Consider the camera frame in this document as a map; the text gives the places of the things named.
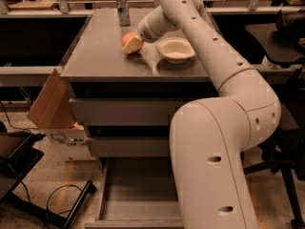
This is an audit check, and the grey open bottom drawer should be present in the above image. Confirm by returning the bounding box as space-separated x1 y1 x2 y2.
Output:
85 156 184 229

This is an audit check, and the grey drawer cabinet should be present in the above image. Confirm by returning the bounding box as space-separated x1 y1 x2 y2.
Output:
59 8 223 174

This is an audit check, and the black office chair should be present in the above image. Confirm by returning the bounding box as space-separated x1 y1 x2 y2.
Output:
243 67 305 229

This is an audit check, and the orange fruit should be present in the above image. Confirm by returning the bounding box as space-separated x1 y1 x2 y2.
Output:
122 32 136 47

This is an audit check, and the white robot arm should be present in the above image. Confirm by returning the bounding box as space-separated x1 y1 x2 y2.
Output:
123 0 281 229

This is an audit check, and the black floor cable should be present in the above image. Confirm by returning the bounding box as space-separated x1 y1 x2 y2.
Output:
42 184 84 229

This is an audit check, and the silver drink can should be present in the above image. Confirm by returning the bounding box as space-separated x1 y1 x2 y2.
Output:
116 0 131 27

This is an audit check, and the grey top drawer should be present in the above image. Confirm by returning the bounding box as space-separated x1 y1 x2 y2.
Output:
70 98 184 126

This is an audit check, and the brown cardboard box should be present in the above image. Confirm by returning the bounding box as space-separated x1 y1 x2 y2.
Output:
27 70 94 161

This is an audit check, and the grey middle drawer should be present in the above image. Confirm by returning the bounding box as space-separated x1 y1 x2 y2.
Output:
87 137 169 157

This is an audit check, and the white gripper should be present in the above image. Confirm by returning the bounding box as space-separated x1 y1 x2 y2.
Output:
122 14 165 54

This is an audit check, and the white paper bowl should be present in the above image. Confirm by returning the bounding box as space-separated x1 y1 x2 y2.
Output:
156 37 195 64

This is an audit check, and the black stand with base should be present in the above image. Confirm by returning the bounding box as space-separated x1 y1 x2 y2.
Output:
0 121 97 229

